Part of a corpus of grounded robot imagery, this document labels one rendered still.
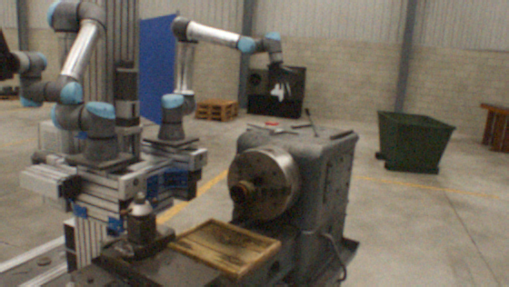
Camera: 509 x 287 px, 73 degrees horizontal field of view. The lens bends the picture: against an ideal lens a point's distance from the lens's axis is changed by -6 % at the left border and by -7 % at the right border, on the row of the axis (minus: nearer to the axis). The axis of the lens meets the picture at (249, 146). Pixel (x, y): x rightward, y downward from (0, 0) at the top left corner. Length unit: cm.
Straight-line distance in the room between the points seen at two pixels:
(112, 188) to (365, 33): 1058
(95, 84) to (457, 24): 1094
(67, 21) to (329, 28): 1046
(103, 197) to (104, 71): 58
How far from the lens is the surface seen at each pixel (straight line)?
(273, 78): 192
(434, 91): 1173
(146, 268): 120
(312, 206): 167
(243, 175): 152
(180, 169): 195
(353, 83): 1156
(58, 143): 204
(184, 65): 207
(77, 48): 148
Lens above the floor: 161
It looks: 13 degrees down
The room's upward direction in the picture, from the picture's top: 4 degrees clockwise
